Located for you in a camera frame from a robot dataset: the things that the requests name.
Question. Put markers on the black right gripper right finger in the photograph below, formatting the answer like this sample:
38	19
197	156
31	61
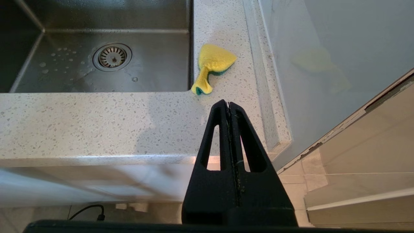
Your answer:
263	194

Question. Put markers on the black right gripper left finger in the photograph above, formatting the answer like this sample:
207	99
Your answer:
210	194

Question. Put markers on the yellow green sponge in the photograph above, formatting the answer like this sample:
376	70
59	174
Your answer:
215	58

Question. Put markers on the stainless steel sink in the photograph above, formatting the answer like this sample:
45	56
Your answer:
155	64

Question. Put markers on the metal sink drain strainer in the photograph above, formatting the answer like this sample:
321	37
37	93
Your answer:
112	57

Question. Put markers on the white counter cabinet front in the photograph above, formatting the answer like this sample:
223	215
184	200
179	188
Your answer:
81	184

